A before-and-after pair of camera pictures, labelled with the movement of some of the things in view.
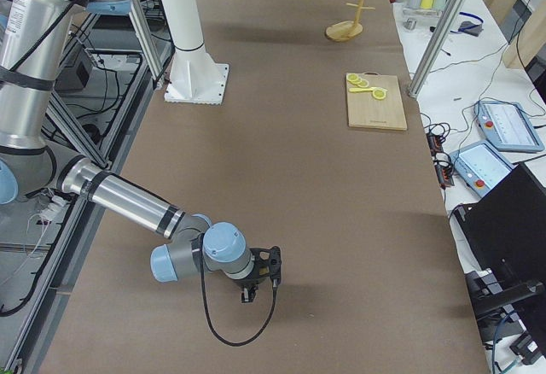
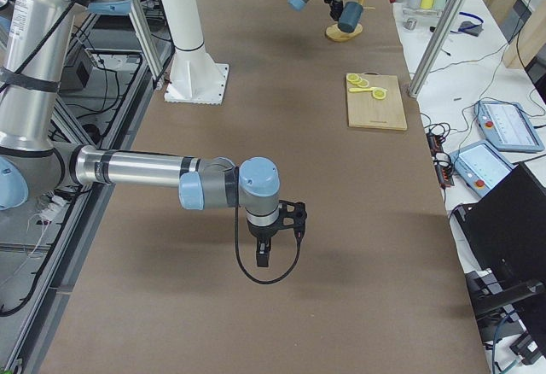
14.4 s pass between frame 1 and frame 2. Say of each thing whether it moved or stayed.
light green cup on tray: stayed
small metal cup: stayed
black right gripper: moved
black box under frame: stayed
